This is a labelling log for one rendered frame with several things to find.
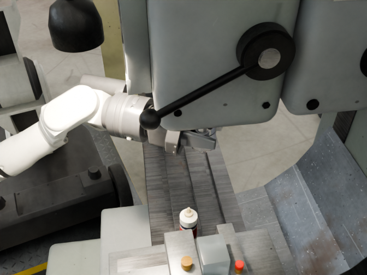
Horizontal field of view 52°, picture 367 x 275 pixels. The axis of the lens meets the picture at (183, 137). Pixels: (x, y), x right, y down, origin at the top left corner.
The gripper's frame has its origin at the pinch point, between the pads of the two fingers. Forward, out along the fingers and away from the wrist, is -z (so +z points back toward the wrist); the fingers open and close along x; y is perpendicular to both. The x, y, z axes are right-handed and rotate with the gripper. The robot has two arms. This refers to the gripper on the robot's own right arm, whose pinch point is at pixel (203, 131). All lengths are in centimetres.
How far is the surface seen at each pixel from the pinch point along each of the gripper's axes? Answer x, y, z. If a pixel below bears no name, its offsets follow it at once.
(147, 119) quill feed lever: -16.7, -15.0, 3.8
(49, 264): -10, 52, 40
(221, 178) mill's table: 18.5, 31.8, -1.9
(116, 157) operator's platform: 63, 84, 56
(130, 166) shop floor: 95, 124, 66
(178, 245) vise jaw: -11.8, 20.8, 1.1
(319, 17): -6.0, -26.8, -14.6
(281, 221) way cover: 12.0, 35.9, -19.8
